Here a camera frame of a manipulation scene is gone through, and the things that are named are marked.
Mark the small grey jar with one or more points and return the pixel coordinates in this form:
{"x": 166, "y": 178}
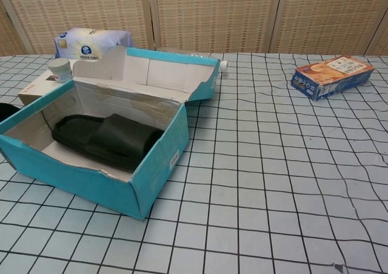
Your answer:
{"x": 60, "y": 71}

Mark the blue checkered tablecloth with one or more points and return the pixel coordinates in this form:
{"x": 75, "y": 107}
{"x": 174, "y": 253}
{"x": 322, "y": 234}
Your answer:
{"x": 272, "y": 165}

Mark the beige bamboo folding screen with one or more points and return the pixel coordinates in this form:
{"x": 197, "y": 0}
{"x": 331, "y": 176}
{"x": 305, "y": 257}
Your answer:
{"x": 212, "y": 13}

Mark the clear plastic water bottle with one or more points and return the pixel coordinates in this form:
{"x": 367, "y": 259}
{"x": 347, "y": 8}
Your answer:
{"x": 223, "y": 66}

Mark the orange blue snack box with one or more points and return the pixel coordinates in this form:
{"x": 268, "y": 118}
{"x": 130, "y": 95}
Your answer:
{"x": 333, "y": 74}

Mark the black rubber slipper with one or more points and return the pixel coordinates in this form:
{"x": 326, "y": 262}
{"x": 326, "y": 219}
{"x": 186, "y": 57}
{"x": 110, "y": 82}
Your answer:
{"x": 9, "y": 113}
{"x": 115, "y": 134}

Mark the teal cardboard shoe box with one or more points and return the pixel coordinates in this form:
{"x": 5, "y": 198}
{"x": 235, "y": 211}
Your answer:
{"x": 91, "y": 183}

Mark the blue white tissue pack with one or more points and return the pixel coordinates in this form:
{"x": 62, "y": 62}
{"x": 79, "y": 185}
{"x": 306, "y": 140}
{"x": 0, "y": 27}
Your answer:
{"x": 91, "y": 42}

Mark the flat white product box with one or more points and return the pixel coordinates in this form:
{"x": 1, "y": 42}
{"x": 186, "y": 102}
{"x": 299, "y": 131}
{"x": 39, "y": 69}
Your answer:
{"x": 36, "y": 89}

